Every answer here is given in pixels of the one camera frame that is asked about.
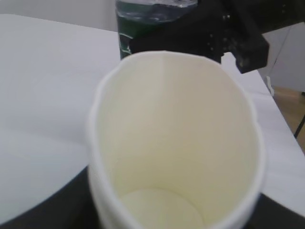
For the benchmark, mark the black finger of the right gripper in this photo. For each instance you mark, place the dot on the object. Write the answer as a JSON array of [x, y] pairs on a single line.
[[159, 38]]

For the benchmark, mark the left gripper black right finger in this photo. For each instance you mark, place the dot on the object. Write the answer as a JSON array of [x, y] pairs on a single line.
[[268, 214]]

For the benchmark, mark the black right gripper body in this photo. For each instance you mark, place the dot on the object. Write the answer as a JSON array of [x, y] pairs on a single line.
[[215, 27]]

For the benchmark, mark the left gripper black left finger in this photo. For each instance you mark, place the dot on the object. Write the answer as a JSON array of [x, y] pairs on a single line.
[[70, 208]]

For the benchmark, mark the clear green-label water bottle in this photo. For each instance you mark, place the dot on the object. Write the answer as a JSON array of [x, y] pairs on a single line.
[[136, 17]]

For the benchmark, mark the white paper cup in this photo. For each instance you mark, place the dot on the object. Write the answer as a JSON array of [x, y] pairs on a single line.
[[174, 143]]

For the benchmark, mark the black metal stand frame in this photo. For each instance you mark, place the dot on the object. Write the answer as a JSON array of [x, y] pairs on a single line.
[[299, 128]]

